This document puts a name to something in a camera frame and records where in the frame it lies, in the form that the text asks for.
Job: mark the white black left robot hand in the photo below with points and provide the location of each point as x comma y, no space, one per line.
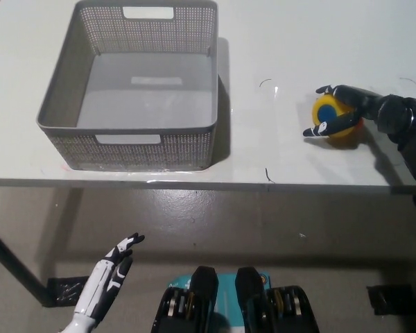
97,281

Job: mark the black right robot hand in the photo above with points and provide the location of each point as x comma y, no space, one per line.
364,98

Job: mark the yellow rubber duck toy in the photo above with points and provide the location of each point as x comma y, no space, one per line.
333,109

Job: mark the grey perforated plastic basket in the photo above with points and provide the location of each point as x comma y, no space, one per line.
138,93

